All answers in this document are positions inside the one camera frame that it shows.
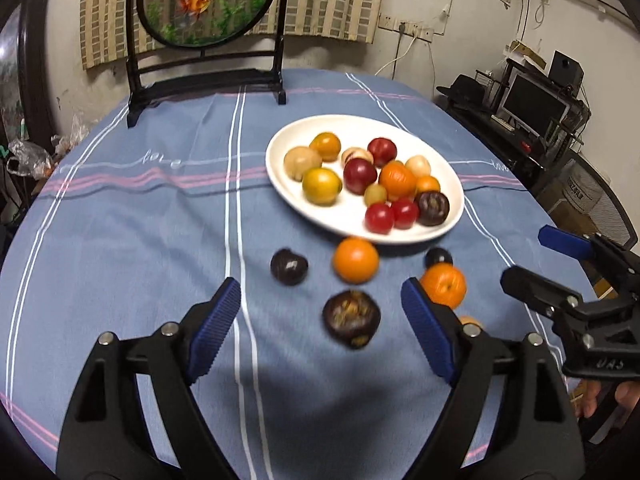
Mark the beige striped round fruit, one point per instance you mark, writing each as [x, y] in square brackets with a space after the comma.
[356, 154]

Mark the bright orange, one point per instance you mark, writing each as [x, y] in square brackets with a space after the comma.
[443, 285]
[356, 259]

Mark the small yellow fruit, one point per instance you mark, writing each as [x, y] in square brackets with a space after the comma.
[375, 194]

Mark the small dark red plum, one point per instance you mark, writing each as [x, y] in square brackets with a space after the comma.
[382, 151]

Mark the cardboard box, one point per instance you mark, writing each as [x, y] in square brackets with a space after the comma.
[575, 197]

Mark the green-yellow orange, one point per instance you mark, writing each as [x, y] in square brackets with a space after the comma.
[321, 186]

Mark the dark purple passion fruit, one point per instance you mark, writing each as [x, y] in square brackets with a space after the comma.
[289, 266]
[432, 208]

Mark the white keyboard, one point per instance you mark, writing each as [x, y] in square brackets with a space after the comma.
[502, 121]

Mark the small dark grape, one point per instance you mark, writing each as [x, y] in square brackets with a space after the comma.
[438, 257]

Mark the orange-green tangerine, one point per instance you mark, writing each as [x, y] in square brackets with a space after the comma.
[325, 146]

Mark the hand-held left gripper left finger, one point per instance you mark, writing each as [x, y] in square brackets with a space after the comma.
[215, 330]

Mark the person's right hand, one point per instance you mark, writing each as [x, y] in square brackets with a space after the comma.
[589, 399]

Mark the large yellow passion fruit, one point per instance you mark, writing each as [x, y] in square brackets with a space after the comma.
[300, 162]

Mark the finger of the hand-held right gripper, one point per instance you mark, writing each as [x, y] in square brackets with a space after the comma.
[562, 241]
[530, 285]

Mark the dark mangosteen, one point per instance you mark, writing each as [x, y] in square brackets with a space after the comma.
[351, 318]

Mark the orange mandarin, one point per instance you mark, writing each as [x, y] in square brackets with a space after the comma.
[397, 180]

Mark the white wall sockets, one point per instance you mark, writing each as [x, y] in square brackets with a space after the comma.
[407, 26]

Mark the black hat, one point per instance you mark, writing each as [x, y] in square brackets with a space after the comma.
[467, 90]

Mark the small orange kumquat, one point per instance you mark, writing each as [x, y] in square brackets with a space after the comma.
[429, 185]

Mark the computer monitor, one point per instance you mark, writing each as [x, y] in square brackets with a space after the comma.
[532, 100]

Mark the large dark red plum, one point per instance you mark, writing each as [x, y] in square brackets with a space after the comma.
[359, 175]

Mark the white oval plate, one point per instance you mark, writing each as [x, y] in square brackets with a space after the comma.
[300, 210]

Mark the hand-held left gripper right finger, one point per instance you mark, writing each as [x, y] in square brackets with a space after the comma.
[430, 330]

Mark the black mesh office chair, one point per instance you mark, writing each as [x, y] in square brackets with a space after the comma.
[612, 210]

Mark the clear plastic bags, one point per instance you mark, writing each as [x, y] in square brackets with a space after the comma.
[27, 157]

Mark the pale beige round fruit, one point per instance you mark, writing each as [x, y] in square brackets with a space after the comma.
[418, 165]

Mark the beige-pink oval fruit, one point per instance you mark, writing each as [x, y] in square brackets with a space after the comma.
[471, 322]

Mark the round fish screen black stand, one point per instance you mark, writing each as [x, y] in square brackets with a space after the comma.
[200, 10]

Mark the blue striped tablecloth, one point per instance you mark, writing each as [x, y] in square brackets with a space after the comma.
[150, 220]

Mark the woven bamboo wall hanging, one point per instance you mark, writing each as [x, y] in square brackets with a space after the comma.
[330, 0]

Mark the black computer desk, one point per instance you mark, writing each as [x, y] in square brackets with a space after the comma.
[480, 125]

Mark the black speaker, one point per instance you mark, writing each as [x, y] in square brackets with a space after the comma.
[565, 70]

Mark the flat tan box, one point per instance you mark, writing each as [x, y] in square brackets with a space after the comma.
[525, 54]

